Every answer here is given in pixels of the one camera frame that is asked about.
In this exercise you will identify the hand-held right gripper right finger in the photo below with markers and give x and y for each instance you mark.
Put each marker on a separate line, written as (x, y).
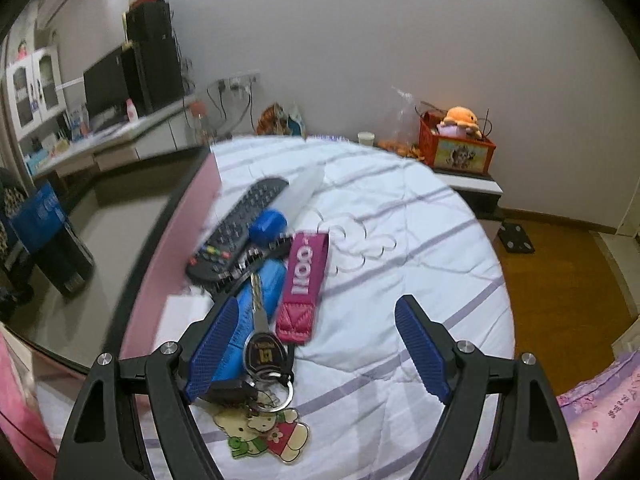
(420, 350)

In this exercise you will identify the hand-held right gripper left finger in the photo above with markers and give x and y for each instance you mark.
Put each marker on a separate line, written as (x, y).
(212, 355)

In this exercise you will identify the silver key with black head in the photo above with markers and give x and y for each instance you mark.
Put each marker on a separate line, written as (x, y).
(262, 350)

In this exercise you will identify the blue plastic packet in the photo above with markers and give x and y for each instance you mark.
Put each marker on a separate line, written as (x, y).
(272, 280)

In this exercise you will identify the pink storage box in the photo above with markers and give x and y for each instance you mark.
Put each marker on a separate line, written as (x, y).
(170, 260)

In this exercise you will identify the black comb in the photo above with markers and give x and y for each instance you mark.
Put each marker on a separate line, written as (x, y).
(272, 248)

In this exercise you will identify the black remote control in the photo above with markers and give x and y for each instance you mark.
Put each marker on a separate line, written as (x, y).
(235, 225)

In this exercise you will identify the clear tube with blue cap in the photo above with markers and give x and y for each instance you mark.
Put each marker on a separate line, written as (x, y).
(267, 226)

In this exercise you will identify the white striped quilt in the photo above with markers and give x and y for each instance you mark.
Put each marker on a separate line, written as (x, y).
(400, 220)

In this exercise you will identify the black bathroom scale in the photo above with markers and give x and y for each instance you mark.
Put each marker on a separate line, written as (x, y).
(517, 237)

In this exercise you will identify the black printed box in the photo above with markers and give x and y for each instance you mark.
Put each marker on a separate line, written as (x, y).
(70, 260)

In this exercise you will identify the bedside table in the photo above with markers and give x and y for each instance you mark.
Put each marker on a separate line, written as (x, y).
(475, 187)

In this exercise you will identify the purple floral pillow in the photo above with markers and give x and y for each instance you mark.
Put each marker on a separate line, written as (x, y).
(600, 410)

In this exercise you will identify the pink blanket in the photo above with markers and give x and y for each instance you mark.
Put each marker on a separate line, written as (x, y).
(20, 410)

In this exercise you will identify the red printed storage crate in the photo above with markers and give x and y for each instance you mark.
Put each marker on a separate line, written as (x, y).
(460, 152)

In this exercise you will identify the orange peels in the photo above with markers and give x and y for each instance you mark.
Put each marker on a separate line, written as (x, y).
(400, 149)

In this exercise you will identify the white paper cup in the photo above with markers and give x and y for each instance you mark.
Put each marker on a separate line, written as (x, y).
(366, 139)

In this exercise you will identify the blue cardboard box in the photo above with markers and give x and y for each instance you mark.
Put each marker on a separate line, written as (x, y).
(40, 215)

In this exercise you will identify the leopard print cloth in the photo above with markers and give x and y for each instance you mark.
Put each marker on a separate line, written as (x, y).
(12, 240)

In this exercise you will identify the white desk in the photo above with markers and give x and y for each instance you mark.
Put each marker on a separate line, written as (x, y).
(150, 132)

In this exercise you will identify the clear plastic bag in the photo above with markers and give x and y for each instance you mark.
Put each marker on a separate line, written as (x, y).
(407, 115)

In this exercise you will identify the orange plush toy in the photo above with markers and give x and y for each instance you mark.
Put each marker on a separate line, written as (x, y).
(462, 116)

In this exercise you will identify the red-capped bottle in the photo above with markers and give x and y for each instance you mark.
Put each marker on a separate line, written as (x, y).
(200, 115)

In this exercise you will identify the orange snack bag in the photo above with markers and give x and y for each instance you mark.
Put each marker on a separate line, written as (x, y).
(272, 120)

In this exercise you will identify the blue and white bag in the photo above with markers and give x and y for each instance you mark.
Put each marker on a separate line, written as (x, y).
(296, 122)

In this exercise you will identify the pink bottle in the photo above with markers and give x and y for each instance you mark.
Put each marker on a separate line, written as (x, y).
(131, 111)

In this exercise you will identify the light blue tissue box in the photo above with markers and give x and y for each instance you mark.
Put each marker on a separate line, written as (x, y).
(37, 161)

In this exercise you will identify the blue and white carton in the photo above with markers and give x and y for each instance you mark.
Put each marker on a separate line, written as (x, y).
(79, 124)

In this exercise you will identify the black computer tower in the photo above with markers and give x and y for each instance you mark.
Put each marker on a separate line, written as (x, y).
(155, 77)

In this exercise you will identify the black computer monitor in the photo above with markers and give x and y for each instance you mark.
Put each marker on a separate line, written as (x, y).
(105, 85)

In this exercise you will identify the white glass-door cabinet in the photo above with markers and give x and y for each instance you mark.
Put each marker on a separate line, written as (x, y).
(30, 90)

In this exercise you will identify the small black speaker cabinet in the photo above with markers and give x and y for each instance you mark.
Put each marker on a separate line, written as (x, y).
(150, 22)

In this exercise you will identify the white wall power strip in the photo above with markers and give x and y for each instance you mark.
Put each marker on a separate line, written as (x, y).
(240, 80)

